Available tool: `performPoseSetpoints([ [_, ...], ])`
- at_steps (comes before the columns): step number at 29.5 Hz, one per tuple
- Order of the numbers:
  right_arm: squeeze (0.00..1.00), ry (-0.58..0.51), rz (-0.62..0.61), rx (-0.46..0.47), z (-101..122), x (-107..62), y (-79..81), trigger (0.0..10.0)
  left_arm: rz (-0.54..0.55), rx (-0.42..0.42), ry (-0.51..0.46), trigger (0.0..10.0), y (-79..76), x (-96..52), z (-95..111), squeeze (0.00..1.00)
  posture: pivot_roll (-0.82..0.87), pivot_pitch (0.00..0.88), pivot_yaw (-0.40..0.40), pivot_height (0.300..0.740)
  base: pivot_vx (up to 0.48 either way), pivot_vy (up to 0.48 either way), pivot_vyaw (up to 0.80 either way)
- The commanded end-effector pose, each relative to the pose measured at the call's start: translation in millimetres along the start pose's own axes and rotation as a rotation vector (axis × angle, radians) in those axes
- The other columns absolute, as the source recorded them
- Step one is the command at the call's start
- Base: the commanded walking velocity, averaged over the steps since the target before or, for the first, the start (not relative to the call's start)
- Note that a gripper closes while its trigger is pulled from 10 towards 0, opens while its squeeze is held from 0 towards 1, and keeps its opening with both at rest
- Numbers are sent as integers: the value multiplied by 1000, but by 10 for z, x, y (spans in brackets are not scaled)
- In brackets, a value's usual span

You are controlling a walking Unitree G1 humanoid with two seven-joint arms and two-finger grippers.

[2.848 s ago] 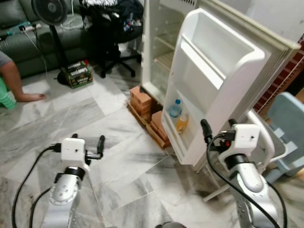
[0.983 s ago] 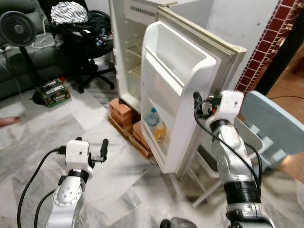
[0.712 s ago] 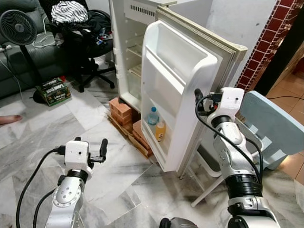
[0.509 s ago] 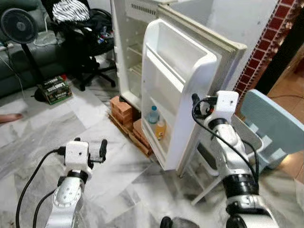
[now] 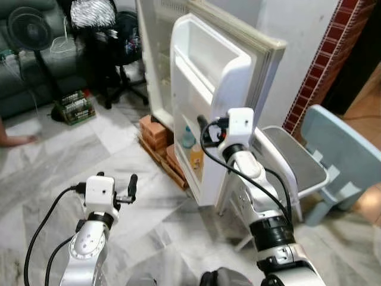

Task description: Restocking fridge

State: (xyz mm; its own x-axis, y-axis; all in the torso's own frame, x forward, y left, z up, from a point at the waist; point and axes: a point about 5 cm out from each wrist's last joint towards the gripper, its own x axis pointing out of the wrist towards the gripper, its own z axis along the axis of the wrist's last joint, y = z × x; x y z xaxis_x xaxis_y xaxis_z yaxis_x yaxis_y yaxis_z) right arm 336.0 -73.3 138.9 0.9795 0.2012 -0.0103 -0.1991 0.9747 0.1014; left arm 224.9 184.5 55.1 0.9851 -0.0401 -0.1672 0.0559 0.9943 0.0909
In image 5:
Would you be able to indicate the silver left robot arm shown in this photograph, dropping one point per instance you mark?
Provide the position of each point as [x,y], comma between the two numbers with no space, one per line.
[86,250]

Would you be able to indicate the person's bare foot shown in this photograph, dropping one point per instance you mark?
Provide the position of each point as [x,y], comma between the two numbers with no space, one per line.
[15,140]

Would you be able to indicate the wooden pallet board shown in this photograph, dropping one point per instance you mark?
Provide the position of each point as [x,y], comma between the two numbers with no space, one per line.
[161,167]

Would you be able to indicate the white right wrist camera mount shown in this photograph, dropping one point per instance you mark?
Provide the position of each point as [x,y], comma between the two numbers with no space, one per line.
[241,125]

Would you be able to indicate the orange juice bottle white nozzle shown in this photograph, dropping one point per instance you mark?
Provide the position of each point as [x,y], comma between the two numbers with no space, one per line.
[196,162]

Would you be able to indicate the grey right robot leg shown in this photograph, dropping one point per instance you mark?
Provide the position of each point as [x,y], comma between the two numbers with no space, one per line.
[226,278]

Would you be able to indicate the black standing fan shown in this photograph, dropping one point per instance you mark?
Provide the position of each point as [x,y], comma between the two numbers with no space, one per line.
[30,30]

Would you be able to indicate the grey left robot leg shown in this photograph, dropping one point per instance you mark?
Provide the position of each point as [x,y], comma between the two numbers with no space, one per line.
[140,280]

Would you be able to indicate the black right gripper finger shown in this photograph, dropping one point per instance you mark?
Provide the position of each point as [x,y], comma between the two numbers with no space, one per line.
[203,127]

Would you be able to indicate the red brick stack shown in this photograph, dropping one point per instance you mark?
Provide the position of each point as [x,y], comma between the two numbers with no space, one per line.
[156,132]

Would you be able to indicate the white fridge body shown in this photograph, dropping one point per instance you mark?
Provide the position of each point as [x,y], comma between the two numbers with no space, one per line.
[156,59]

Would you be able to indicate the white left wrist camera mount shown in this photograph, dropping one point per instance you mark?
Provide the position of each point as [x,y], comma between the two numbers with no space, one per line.
[100,192]

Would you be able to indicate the green drinks carton box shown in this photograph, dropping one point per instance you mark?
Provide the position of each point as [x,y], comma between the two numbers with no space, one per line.
[76,108]

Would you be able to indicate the grey robot leg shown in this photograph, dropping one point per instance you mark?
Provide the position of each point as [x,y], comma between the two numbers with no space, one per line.
[226,278]
[140,280]

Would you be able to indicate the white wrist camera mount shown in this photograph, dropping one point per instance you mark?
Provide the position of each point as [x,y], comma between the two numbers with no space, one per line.
[241,125]
[100,192]

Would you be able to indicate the small bottle blue label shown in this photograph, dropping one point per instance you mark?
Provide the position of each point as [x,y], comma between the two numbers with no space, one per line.
[189,140]

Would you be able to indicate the dark green sofa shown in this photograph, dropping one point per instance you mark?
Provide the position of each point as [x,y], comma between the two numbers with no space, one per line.
[12,77]

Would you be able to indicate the light blue kid chair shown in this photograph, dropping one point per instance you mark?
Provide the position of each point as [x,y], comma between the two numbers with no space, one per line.
[342,149]

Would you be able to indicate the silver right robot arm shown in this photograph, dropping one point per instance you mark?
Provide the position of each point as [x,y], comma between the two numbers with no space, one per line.
[256,190]

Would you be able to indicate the black white striped cloth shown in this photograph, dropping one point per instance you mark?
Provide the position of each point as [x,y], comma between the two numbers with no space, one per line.
[92,13]

